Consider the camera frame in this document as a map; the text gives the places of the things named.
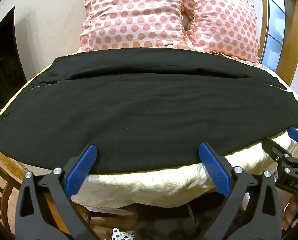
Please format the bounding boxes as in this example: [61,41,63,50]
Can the black television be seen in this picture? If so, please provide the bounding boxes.
[0,6,27,112]

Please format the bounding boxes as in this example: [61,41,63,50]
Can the wooden bed frame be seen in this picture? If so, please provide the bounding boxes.
[0,140,90,240]

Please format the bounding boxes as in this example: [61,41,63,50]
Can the large pink polka-dot pillow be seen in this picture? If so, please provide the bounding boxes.
[79,0,191,53]

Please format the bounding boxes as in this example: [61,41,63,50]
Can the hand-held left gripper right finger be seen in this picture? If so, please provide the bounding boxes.
[198,142,282,240]

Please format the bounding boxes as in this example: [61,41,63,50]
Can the yellow patterned bedsheet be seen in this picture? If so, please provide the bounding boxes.
[0,51,298,208]

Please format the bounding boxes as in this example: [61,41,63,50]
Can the person's right hand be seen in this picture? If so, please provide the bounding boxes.
[282,195,298,231]

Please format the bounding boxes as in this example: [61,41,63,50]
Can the black pants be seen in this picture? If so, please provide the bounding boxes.
[0,48,298,175]

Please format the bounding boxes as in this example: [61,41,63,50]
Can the white dotted cloth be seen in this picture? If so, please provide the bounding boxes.
[110,227,137,240]

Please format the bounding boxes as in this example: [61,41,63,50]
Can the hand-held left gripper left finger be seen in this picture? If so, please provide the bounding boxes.
[15,143,107,240]

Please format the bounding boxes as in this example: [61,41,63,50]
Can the small pink polka-dot pillow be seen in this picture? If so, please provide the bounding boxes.
[181,0,262,65]

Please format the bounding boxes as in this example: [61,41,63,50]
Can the glass window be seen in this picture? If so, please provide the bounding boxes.
[260,0,290,72]

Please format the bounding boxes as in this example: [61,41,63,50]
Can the wooden window frame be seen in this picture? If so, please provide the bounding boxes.
[225,0,298,87]

